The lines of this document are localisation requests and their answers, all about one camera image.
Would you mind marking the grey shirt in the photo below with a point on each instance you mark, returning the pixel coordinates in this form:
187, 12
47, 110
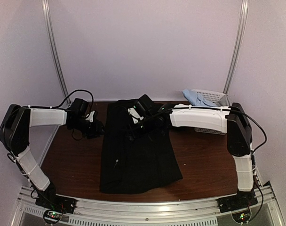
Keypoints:
223, 101

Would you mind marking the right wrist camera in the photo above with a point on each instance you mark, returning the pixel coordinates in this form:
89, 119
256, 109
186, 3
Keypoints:
135, 115

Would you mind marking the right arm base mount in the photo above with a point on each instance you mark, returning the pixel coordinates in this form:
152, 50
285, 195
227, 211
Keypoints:
236, 202

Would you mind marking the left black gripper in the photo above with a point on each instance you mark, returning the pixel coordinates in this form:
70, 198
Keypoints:
96, 130

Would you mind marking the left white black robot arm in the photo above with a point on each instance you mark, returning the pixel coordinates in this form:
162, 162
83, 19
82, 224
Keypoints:
15, 130

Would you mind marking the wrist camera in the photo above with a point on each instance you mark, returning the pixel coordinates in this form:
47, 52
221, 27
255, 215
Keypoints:
135, 115
91, 116

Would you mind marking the aluminium frame post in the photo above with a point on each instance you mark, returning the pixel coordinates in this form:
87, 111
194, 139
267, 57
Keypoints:
238, 42
53, 48

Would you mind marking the circuit board with leds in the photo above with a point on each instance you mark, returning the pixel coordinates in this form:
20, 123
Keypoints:
241, 217
52, 217

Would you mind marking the light blue shirt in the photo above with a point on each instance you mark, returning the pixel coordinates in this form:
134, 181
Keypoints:
197, 99

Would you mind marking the right circuit board with LEDs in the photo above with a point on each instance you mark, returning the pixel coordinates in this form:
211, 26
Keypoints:
241, 217

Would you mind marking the left circuit board with LEDs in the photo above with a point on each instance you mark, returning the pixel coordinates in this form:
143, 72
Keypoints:
52, 217

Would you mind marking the front aluminium rail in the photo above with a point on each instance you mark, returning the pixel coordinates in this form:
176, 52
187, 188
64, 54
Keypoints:
200, 212

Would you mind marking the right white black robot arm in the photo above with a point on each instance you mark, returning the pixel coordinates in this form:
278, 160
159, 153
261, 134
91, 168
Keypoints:
229, 120

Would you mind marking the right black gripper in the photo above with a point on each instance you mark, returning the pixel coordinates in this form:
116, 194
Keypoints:
133, 133

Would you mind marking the right aluminium frame post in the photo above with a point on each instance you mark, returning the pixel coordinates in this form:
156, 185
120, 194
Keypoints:
238, 42

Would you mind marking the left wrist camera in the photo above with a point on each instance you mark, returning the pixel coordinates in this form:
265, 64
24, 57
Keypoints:
91, 116

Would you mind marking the white perforated plastic basket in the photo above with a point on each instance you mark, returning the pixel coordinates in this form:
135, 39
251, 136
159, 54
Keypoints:
212, 96

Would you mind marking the black long sleeve shirt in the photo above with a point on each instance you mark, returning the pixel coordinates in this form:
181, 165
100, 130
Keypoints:
134, 166

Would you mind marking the left aluminium frame post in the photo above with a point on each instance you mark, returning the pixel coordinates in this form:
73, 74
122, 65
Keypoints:
53, 48

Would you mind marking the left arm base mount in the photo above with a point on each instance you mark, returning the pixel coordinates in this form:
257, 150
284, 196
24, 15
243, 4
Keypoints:
60, 204

